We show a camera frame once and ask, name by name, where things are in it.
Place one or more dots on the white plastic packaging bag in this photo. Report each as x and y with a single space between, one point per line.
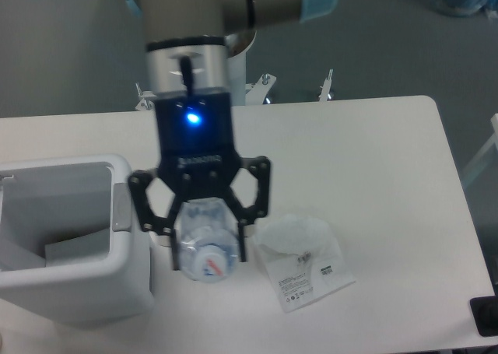
303 260

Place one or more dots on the black device at table edge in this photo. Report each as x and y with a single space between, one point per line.
484 311

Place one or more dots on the white metal base frame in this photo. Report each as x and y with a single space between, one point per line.
255 93

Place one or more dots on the white furniture edge right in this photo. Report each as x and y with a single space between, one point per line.
484 158

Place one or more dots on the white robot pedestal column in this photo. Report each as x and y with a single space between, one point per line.
238 45

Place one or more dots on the white plastic trash can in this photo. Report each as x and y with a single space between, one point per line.
71 247

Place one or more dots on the clear crushed plastic bottle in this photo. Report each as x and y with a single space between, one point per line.
209 249

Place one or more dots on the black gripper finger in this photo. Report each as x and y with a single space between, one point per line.
260 168
162 226

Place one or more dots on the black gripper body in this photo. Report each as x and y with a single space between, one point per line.
197 153

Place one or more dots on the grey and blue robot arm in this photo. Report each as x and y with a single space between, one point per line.
187 62

